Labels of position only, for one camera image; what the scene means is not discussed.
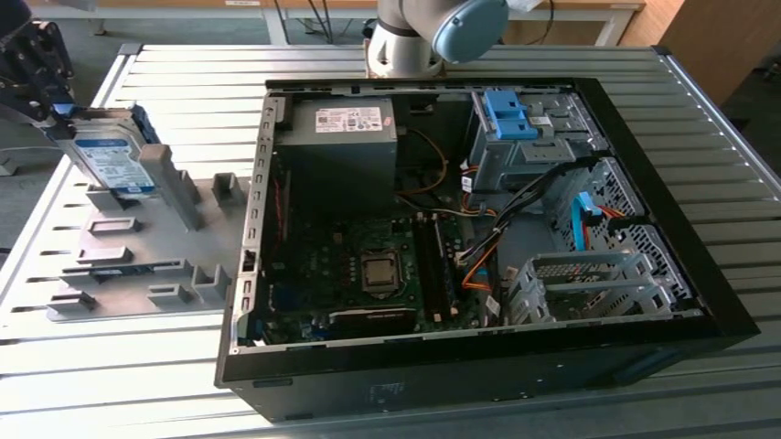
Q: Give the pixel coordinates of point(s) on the hard disk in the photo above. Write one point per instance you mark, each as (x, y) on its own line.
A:
(110, 160)

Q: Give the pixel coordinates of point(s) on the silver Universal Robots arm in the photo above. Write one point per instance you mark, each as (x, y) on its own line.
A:
(403, 50)

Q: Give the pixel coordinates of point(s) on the silver disk bay cage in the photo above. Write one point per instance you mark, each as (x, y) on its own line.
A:
(642, 263)

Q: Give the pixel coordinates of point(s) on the grey parts rack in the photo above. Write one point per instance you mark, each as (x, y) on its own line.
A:
(153, 238)

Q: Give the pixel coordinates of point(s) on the green RAM stick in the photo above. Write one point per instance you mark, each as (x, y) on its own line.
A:
(120, 271)

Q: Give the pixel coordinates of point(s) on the grey power supply unit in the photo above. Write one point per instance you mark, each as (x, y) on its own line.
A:
(336, 174)

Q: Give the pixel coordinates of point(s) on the green motherboard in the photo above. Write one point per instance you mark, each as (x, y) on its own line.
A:
(324, 274)

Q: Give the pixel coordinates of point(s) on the CPU socket with silver CPU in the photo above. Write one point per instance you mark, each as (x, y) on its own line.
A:
(380, 272)

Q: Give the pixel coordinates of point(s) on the black graphics card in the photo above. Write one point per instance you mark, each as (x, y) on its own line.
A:
(373, 320)

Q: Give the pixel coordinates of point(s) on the blue plastic drive latch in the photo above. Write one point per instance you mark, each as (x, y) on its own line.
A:
(509, 123)

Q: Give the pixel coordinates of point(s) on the black RAM stick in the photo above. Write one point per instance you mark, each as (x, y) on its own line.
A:
(444, 270)

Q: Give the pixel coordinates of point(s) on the silver optical drive cage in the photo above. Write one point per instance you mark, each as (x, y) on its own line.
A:
(537, 160)

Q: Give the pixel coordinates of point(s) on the black open PC case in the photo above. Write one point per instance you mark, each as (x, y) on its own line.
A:
(428, 384)

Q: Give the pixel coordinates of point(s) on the brown wooden cabinet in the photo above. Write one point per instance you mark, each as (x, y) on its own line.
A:
(702, 46)

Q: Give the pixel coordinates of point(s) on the white frame desk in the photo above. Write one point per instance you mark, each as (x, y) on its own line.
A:
(276, 32)

